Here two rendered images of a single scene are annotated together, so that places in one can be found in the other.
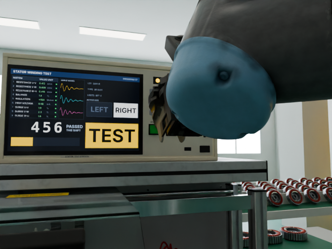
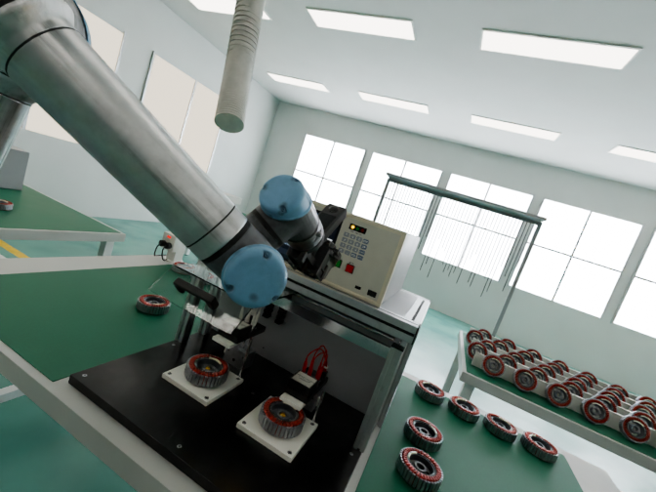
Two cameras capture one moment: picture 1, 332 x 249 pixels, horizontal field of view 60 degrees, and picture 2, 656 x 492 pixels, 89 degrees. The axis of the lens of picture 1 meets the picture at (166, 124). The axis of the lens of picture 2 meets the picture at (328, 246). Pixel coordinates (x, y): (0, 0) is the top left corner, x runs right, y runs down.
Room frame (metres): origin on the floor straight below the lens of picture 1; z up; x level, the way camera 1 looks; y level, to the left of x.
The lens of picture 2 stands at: (-0.13, -0.47, 1.32)
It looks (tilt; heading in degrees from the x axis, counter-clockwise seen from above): 7 degrees down; 36
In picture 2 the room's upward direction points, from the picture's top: 19 degrees clockwise
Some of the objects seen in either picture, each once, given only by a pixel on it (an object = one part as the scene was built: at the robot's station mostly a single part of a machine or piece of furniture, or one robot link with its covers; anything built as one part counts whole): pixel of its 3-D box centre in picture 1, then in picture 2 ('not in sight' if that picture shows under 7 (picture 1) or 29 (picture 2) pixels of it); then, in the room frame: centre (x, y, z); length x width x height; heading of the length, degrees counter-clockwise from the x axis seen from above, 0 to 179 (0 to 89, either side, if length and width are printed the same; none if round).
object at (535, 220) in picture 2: not in sight; (431, 270); (3.96, 0.92, 0.97); 1.84 x 0.50 x 1.93; 107
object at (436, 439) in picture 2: not in sight; (423, 432); (0.89, -0.28, 0.77); 0.11 x 0.11 x 0.04
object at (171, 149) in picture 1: (110, 120); (341, 242); (0.77, 0.15, 1.22); 0.44 x 0.39 x 0.20; 107
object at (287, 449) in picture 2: not in sight; (279, 425); (0.49, -0.05, 0.78); 0.15 x 0.15 x 0.01; 17
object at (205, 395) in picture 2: not in sight; (204, 378); (0.42, 0.18, 0.78); 0.15 x 0.15 x 0.01; 17
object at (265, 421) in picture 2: not in sight; (282, 416); (0.49, -0.05, 0.80); 0.11 x 0.11 x 0.04
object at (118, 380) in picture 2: not in sight; (241, 403); (0.47, 0.07, 0.76); 0.64 x 0.47 x 0.02; 107
